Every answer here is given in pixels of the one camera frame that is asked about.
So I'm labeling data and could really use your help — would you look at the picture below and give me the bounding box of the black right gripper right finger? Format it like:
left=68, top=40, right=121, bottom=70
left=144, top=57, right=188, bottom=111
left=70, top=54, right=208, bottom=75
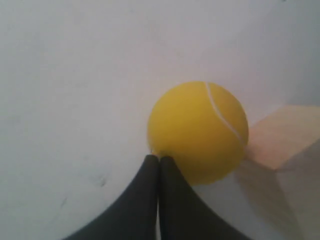
left=158, top=156, right=249, bottom=240

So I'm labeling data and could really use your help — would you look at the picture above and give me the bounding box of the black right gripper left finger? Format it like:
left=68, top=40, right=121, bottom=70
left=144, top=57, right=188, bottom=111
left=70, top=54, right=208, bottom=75
left=66, top=155, right=160, bottom=240

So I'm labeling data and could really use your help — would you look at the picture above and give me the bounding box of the yellow tennis ball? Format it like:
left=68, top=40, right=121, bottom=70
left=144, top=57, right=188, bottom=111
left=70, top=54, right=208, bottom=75
left=147, top=81, right=249, bottom=185

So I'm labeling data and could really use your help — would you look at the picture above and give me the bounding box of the light wooden cube block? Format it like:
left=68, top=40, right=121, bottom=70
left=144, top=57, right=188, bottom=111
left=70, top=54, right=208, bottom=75
left=247, top=105, right=320, bottom=170

